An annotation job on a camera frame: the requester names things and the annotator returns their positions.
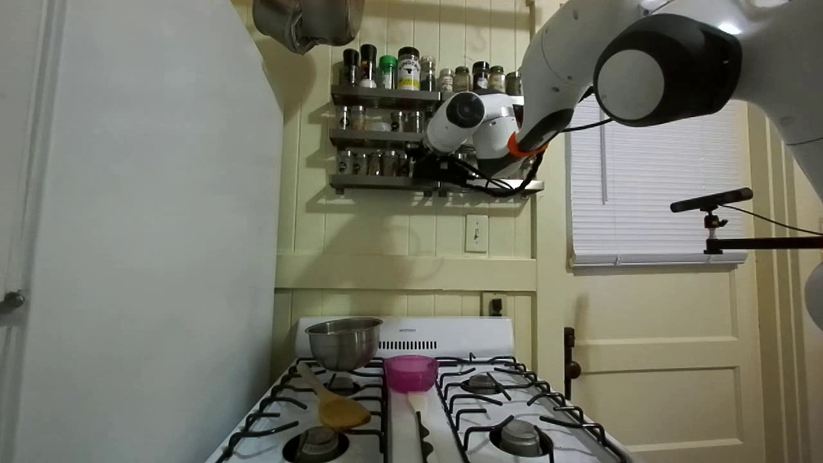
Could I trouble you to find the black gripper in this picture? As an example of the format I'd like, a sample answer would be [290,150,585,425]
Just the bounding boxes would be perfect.
[415,150,484,191]

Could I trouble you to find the yellow label spice jar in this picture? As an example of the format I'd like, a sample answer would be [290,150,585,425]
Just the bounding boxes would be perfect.
[394,43,424,92]

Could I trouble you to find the green spice bottle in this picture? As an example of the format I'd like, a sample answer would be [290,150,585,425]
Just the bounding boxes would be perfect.
[379,51,400,92]

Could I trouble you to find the dark capped spice bottle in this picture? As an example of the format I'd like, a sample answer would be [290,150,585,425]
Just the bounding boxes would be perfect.
[357,42,380,90]

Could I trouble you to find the silver metal pot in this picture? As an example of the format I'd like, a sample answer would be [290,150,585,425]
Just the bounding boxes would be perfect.
[304,316,387,373]

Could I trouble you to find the black pepper grinder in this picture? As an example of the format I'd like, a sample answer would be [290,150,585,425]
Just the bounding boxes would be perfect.
[340,47,361,90]

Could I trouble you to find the white gas stove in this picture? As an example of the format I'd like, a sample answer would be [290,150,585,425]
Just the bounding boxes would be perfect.
[204,313,638,463]

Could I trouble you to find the stacked steel pots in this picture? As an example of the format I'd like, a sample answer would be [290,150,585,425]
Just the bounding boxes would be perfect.
[249,0,369,57]

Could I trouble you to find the pink cup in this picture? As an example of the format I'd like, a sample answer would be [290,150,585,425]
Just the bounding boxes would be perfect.
[380,352,443,397]

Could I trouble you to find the white window blind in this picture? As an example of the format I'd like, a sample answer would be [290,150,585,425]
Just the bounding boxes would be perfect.
[567,92,760,272]

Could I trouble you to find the black stove grate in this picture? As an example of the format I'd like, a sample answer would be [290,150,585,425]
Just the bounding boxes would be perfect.
[434,352,634,463]
[214,356,394,463]

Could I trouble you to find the wooden spoon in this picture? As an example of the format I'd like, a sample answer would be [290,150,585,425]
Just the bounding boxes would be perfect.
[293,357,374,433]

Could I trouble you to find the white refrigerator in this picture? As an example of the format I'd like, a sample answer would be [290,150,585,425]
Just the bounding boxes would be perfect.
[0,0,288,463]

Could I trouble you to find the white panel door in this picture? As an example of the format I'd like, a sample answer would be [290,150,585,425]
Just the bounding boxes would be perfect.
[533,92,780,463]

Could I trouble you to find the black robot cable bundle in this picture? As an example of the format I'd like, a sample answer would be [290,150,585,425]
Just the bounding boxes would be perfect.
[434,84,621,201]

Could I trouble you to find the steel wall spice rack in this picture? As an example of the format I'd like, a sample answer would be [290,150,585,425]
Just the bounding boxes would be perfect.
[326,82,547,196]

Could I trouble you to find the white light switch plate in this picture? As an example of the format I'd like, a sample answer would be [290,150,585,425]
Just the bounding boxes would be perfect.
[464,212,491,257]

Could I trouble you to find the black door handle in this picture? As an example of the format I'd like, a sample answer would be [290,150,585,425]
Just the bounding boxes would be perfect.
[558,324,587,403]

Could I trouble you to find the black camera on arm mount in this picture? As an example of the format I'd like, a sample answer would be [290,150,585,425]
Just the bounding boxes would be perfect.
[668,186,823,257]

